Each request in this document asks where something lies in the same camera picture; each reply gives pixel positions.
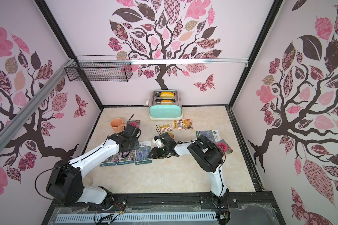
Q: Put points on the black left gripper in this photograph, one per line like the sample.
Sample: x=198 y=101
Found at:
x=136 y=146

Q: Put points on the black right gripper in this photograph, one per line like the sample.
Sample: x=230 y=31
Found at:
x=159 y=150

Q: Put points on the pink cosmos seed packet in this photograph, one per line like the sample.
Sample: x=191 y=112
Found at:
x=125 y=158

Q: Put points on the lavender seed packet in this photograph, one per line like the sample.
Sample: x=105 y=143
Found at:
x=141 y=154
x=212 y=135

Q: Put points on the sunflower shop seed packet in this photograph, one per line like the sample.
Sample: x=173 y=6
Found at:
x=183 y=124

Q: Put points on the pink hollyhock seed packet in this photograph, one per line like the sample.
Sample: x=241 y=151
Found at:
x=223 y=145

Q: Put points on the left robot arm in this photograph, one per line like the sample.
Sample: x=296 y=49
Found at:
x=66 y=180

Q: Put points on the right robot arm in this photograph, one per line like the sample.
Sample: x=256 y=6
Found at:
x=206 y=153

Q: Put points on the orange mug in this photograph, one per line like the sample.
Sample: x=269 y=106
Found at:
x=117 y=125

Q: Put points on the mint green toaster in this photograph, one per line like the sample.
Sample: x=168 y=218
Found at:
x=160 y=112

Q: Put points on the toast slice front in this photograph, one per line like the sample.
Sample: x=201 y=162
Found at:
x=166 y=102

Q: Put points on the toast slice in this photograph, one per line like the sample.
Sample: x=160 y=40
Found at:
x=166 y=102
x=167 y=95

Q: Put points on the toast slice rear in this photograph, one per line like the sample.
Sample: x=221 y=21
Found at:
x=167 y=95

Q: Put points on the black wire basket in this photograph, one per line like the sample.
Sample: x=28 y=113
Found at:
x=101 y=68

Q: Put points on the white cable duct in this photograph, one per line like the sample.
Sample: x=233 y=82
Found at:
x=91 y=218

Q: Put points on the black base frame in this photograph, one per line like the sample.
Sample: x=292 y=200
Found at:
x=241 y=208

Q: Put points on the aluminium rail back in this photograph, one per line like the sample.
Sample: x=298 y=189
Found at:
x=189 y=61

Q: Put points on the aluminium rail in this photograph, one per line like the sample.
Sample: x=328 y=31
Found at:
x=189 y=61
x=22 y=117

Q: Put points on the aluminium rail left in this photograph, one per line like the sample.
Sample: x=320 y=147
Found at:
x=22 y=117

